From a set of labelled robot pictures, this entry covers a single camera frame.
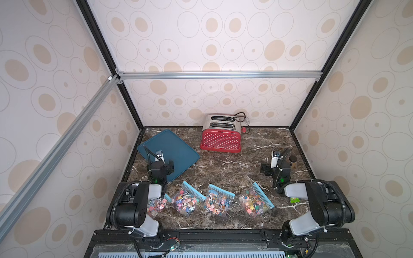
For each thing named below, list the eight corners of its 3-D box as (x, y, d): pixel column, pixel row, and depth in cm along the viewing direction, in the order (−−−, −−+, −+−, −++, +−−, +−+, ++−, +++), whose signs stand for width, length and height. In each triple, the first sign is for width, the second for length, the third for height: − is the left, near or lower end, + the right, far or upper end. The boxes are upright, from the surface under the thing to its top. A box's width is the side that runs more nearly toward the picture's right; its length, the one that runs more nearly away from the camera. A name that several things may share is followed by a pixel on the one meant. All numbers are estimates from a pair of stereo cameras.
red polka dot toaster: (202, 153, 108) (201, 134, 93) (203, 133, 119) (202, 113, 105) (238, 153, 108) (243, 134, 93) (235, 133, 120) (239, 113, 105)
